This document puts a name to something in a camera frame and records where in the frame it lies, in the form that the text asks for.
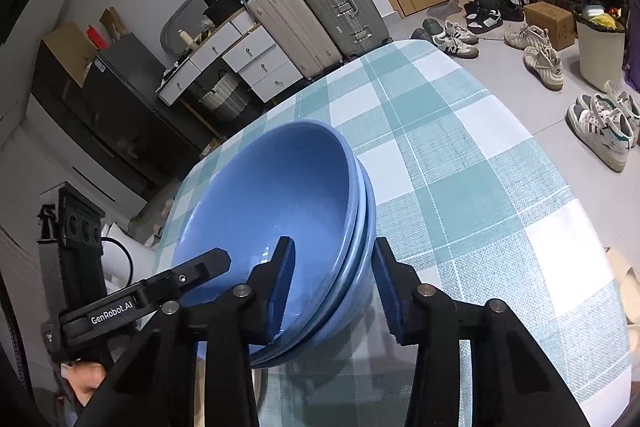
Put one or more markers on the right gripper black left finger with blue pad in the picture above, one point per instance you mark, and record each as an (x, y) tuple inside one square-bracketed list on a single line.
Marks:
[(153, 381)]

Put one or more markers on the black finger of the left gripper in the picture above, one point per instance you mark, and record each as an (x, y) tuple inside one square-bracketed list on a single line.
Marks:
[(175, 282)]

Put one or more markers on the large blue bowl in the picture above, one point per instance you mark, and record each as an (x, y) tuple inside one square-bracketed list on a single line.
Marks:
[(299, 180)]

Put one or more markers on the stacked blue bowls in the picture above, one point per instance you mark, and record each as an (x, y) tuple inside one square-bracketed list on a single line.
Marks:
[(350, 294)]

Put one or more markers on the person's left hand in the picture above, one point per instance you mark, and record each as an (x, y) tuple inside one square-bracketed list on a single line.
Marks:
[(84, 378)]

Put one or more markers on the black mini fridge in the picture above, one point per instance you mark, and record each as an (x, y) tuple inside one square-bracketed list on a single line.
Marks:
[(107, 104)]

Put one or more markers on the beige slide sandal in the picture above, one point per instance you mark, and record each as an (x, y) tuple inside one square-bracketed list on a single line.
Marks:
[(627, 282)]

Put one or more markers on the teal checked tablecloth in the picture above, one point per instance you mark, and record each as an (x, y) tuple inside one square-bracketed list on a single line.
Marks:
[(465, 195)]

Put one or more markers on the woven laundry basket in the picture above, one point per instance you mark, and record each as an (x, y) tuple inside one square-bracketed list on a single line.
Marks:
[(227, 99)]

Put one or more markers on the white drawer desk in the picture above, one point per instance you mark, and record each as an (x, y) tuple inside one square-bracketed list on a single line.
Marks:
[(248, 49)]

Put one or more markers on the white green sneaker front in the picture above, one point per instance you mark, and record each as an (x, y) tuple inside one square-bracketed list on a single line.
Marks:
[(603, 127)]

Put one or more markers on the beige suitcase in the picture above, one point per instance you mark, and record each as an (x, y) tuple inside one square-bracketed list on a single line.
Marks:
[(300, 35)]

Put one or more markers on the white sneaker behind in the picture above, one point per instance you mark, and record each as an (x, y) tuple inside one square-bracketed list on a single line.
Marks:
[(626, 104)]

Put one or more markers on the beige sneaker near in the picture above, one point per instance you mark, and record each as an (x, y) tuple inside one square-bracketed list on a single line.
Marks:
[(544, 62)]

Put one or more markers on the silver suitcase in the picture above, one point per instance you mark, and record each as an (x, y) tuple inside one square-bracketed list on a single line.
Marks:
[(355, 26)]

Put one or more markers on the purple plastic bag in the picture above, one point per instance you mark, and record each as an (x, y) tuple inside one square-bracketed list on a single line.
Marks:
[(632, 64)]

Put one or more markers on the white striped sneaker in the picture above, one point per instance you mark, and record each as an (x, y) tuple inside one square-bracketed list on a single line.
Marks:
[(453, 46)]

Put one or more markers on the small brown cardboard box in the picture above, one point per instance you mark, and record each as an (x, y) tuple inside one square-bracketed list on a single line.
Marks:
[(560, 23)]

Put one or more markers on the gray slipper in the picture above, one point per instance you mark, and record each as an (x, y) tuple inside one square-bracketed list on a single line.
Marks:
[(430, 29)]

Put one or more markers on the white trash bin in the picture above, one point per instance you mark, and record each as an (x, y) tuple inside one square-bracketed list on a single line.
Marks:
[(601, 41)]

